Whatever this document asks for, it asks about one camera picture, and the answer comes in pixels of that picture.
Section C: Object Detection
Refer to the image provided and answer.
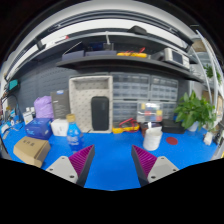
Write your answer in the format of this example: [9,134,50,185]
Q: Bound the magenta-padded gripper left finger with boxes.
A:
[45,144,96,188]

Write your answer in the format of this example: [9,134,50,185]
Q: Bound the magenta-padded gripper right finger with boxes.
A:
[130,144,180,188]

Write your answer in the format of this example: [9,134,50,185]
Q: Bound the blue drink bottle gold cap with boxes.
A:
[65,113,85,155]

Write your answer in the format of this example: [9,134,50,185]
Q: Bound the white ribbed cup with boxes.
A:
[142,128,164,152]

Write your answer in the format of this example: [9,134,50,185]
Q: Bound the flat round red coaster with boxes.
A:
[165,136,179,146]

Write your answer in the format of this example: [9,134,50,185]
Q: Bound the brown cardboard box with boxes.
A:
[13,135,52,169]

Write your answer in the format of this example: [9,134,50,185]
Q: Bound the white carton box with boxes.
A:
[50,118,70,138]

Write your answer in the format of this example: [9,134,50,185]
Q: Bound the black and white box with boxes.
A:
[139,121,164,138]

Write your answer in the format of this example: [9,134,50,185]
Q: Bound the blue carton box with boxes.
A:
[25,117,54,140]

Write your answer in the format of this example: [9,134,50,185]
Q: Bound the clear organizer box coloured parts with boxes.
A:
[136,101,164,124]

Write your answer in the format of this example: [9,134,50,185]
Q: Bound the small white block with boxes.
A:
[203,131,214,146]

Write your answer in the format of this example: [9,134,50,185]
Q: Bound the yellow multimeter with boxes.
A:
[112,123,141,135]

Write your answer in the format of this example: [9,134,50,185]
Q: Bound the grey small-parts drawer cabinet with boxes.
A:
[162,101,178,121]
[149,75,180,102]
[112,100,139,126]
[112,72,151,101]

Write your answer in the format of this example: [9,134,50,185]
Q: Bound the small white carton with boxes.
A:
[22,110,34,125]

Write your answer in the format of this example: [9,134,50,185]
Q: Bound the dark grey flat box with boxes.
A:
[50,89,72,120]

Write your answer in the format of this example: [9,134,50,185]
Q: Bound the purple plastic bag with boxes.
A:
[33,95,55,120]

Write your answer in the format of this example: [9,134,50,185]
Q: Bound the black rounded case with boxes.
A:
[90,96,110,132]

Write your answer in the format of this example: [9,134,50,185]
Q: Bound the green potted plant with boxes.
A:
[173,90,218,132]

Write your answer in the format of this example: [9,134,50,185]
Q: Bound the teal plastic bin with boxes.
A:
[8,79,19,91]

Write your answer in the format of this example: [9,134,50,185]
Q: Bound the red test lead cables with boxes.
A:
[118,117,139,129]

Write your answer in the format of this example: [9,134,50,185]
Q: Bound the white wire shelf unit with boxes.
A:
[189,29,224,111]

